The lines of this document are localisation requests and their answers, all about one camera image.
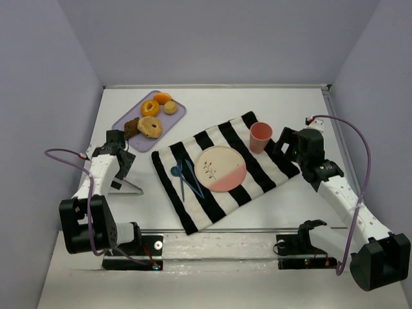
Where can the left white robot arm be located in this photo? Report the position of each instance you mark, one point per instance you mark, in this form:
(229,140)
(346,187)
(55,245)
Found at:
(87,222)

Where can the orange round bun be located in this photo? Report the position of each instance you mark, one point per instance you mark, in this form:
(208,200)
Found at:
(162,98)

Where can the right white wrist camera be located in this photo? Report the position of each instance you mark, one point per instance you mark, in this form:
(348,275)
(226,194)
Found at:
(314,123)

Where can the cream and pink plate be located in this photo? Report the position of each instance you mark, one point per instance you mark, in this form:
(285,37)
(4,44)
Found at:
(220,169)

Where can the orange glazed donut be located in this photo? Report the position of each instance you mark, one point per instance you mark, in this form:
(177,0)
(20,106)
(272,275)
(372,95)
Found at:
(150,108)

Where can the black white striped placemat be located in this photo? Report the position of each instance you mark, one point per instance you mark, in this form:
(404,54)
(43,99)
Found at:
(265,171)

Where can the blue plastic fork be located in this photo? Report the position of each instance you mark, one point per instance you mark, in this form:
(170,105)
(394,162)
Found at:
(180,169)

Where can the metal serving tongs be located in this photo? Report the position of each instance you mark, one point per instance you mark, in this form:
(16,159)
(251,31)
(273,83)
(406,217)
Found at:
(124,187)

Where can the blue plastic knife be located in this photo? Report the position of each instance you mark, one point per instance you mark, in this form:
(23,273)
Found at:
(189,165)

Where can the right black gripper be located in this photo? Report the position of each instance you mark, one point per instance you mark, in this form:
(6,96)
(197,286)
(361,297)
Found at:
(284,145)

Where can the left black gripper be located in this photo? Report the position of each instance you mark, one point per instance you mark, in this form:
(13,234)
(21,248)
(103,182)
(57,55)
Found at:
(127,161)

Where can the brown chocolate pastry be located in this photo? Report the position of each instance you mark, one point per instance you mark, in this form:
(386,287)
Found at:
(131,128)

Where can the lavender plastic tray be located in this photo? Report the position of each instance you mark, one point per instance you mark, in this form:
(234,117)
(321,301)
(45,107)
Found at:
(140,142)

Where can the pink plastic cup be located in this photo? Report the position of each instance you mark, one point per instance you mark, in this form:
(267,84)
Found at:
(260,134)

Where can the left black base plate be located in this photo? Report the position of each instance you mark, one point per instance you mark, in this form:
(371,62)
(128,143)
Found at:
(131,257)

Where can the large beige bagel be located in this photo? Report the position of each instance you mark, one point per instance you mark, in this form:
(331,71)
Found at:
(150,127)

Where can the small pale round bun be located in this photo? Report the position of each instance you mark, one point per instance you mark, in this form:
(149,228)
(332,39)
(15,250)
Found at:
(170,107)

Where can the blue plastic spoon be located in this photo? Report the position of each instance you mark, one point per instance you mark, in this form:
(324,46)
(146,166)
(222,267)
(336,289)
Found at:
(175,172)

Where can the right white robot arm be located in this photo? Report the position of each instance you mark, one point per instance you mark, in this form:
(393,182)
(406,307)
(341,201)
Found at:
(375,255)

